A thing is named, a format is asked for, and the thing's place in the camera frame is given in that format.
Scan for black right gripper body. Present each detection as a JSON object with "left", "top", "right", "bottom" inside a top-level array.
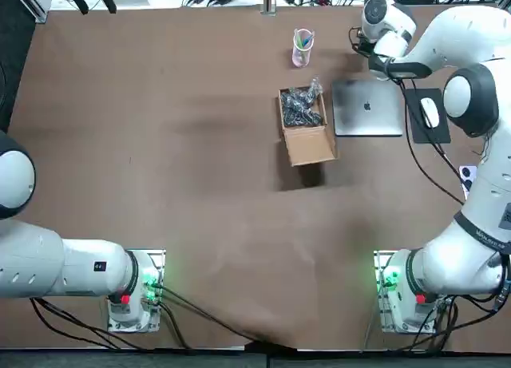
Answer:
[{"left": 356, "top": 27, "right": 378, "bottom": 58}]

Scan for silver laptop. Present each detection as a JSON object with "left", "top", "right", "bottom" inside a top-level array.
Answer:
[{"left": 331, "top": 78, "right": 404, "bottom": 138}]

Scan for clear plastic cup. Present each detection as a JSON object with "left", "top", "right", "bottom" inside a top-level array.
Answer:
[{"left": 292, "top": 28, "right": 316, "bottom": 69}]

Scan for bag of black parts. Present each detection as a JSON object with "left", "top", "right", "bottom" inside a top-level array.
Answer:
[{"left": 279, "top": 75, "right": 327, "bottom": 128}]

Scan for white computer mouse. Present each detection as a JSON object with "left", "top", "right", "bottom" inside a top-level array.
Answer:
[{"left": 419, "top": 97, "right": 441, "bottom": 129}]

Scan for black mouse pad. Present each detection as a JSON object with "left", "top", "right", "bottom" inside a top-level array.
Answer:
[{"left": 403, "top": 87, "right": 452, "bottom": 144}]

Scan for open cardboard box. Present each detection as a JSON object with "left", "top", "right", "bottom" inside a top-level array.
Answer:
[{"left": 278, "top": 86, "right": 340, "bottom": 168}]

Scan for silver aluminium frame profile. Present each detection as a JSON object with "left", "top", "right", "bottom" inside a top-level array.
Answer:
[{"left": 23, "top": 0, "right": 55, "bottom": 24}]

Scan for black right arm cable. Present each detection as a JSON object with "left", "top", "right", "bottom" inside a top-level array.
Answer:
[{"left": 393, "top": 77, "right": 468, "bottom": 205}]

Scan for black base power cable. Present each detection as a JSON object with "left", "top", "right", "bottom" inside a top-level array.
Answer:
[
  {"left": 157, "top": 282, "right": 299, "bottom": 352},
  {"left": 361, "top": 295, "right": 511, "bottom": 353}
]

